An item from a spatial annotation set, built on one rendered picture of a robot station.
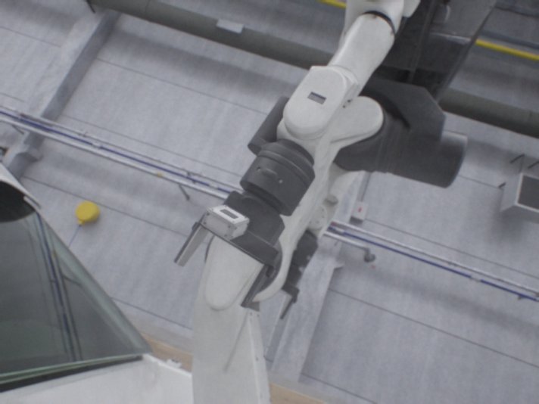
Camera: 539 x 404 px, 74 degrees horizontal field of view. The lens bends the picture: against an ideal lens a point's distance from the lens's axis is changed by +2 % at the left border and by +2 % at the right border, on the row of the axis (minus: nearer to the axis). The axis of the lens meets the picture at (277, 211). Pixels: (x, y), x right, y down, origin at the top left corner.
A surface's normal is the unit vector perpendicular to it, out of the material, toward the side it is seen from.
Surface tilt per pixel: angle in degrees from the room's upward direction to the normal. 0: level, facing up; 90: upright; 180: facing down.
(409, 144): 113
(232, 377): 90
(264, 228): 90
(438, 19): 90
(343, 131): 90
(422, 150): 118
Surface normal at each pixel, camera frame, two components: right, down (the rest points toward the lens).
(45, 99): 0.00, -0.29
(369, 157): -0.36, 0.65
